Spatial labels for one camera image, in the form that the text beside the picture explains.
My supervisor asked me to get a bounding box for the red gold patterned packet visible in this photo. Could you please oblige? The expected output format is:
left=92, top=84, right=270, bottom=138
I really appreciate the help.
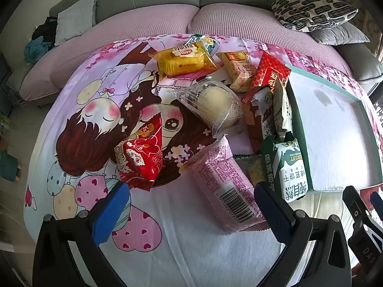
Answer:
left=241, top=51, right=292, bottom=139

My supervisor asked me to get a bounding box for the pink ribbed seat cover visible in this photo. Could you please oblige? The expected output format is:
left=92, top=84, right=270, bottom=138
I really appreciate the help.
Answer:
left=19, top=1, right=354, bottom=102

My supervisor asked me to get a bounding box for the clear bun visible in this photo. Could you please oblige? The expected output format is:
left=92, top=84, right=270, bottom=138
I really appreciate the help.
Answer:
left=169, top=76, right=244, bottom=139

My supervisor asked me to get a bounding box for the red flower print packet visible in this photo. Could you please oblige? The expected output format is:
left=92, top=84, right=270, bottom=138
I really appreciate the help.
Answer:
left=114, top=116, right=164, bottom=191

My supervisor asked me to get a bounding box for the teal stool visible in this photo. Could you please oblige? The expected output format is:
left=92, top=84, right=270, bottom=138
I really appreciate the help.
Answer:
left=0, top=149, right=21, bottom=183

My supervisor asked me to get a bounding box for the green white snack packet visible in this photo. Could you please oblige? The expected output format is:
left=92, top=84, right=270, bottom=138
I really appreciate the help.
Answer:
left=184, top=33, right=220, bottom=56

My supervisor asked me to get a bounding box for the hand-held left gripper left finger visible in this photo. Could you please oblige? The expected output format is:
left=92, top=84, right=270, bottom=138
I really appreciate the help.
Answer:
left=33, top=182, right=132, bottom=287

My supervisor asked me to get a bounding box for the black white patterned pillow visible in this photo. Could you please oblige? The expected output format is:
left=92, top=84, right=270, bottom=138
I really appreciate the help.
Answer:
left=271, top=0, right=359, bottom=32

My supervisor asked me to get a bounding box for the light grey pillow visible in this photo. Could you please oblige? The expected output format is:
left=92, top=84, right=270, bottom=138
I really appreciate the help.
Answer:
left=55, top=0, right=97, bottom=46

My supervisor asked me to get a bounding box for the orange cream snack packet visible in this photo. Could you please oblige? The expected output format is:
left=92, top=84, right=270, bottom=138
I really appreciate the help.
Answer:
left=216, top=51, right=259, bottom=93

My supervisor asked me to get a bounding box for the small green yellow packet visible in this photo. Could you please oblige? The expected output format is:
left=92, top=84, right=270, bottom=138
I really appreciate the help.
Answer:
left=233, top=153, right=265, bottom=184

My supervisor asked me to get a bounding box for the pink barcode snack packet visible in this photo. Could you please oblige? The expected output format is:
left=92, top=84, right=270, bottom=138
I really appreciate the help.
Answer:
left=182, top=136, right=267, bottom=235

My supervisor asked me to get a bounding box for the green brown biscuit packet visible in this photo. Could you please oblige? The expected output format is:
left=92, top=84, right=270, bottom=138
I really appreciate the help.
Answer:
left=260, top=134, right=313, bottom=199

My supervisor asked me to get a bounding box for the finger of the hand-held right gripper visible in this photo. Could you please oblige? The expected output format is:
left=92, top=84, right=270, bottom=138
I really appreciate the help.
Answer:
left=369, top=191, right=383, bottom=216
left=343, top=186, right=383, bottom=234

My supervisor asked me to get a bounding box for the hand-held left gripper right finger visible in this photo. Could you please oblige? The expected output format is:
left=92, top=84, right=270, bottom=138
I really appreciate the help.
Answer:
left=254, top=182, right=352, bottom=287

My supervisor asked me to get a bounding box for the brown white snack packet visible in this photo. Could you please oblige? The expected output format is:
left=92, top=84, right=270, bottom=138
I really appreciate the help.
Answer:
left=250, top=78, right=293, bottom=140

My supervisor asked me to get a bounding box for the teal white box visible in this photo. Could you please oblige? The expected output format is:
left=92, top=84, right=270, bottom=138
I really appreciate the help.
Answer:
left=284, top=63, right=383, bottom=192

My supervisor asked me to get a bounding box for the dark grey pillow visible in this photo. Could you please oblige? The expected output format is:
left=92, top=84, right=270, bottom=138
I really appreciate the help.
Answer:
left=311, top=22, right=370, bottom=46

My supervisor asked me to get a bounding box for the cartoon printed pink blanket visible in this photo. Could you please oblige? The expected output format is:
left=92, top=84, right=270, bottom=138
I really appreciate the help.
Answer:
left=24, top=33, right=383, bottom=287

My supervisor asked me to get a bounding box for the yellow cake packet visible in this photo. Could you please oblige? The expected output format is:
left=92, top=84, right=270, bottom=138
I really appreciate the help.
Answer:
left=149, top=42, right=219, bottom=80

